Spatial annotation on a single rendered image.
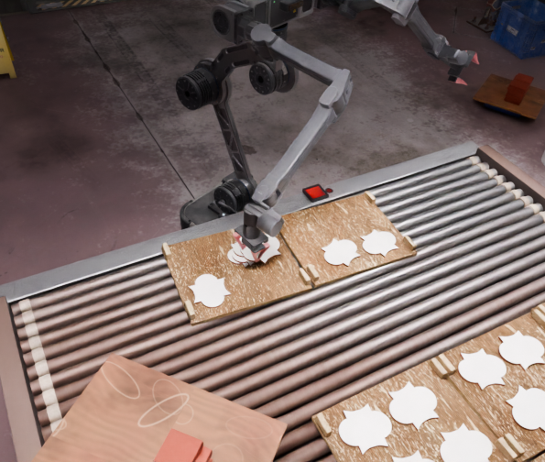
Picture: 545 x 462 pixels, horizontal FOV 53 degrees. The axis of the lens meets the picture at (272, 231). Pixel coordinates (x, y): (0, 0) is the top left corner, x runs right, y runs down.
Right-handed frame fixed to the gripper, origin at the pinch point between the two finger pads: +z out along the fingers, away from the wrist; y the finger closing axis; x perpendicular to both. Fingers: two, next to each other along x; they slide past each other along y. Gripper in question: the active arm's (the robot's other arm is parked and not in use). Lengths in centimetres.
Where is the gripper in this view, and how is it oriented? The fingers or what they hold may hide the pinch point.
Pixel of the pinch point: (250, 253)
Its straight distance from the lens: 183.7
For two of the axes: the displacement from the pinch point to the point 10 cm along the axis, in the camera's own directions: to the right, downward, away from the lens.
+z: -0.7, 7.4, 6.7
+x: -7.6, 4.0, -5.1
